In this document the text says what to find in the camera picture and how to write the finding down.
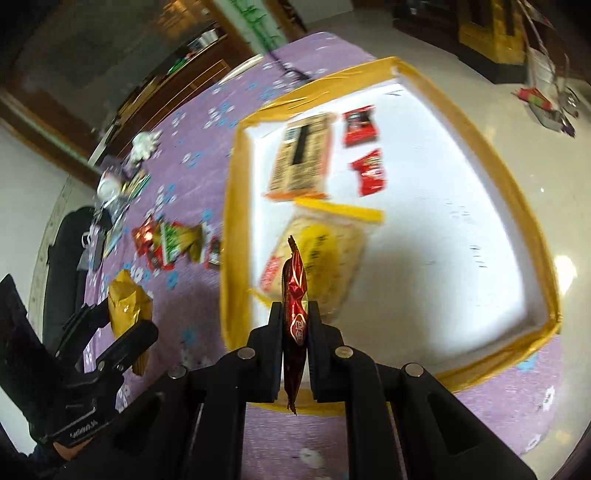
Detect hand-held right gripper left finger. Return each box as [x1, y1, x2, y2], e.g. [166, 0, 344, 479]
[60, 302, 284, 480]

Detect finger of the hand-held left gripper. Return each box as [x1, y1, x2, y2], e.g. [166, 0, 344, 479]
[55, 302, 114, 365]
[85, 320, 159, 374]

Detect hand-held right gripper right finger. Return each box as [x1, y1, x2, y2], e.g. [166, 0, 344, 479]
[310, 300, 539, 480]

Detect dark red foil snack packet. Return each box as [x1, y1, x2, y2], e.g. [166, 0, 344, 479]
[281, 235, 310, 416]

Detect gold foil snack packet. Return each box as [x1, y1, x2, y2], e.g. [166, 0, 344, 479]
[107, 269, 154, 376]

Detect large yellow cracker packet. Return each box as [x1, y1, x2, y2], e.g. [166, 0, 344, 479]
[249, 198, 385, 319]

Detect red gold snack packet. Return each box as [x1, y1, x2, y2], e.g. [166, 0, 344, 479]
[133, 220, 160, 254]

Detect green snack packet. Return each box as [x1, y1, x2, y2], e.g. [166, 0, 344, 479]
[159, 222, 206, 271]

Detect yellow taped white box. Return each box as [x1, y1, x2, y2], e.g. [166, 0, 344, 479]
[221, 56, 563, 393]

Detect small red candy packet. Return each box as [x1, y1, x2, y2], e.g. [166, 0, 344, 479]
[351, 148, 387, 197]
[342, 105, 380, 147]

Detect long orange edged cracker packet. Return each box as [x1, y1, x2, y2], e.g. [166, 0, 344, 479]
[263, 113, 335, 203]

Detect black chair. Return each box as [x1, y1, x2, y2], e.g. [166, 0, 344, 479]
[44, 207, 112, 342]

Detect black phone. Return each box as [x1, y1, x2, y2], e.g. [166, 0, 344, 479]
[88, 231, 109, 273]

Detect green orange flat packet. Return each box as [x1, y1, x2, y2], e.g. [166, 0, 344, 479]
[122, 173, 152, 199]

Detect white cotton glove pair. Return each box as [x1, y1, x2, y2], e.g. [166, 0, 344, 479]
[129, 131, 160, 162]

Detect long wooden sideboard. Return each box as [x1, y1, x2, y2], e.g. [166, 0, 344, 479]
[0, 28, 250, 185]

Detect purple framed eyeglasses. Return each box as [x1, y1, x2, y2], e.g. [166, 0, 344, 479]
[265, 48, 328, 84]

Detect red broom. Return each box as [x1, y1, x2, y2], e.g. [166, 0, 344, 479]
[516, 0, 557, 112]

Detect gold black pillar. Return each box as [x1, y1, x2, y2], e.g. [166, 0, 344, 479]
[457, 0, 527, 65]

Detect green bamboo wall decal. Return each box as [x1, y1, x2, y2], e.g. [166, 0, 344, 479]
[231, 0, 287, 51]

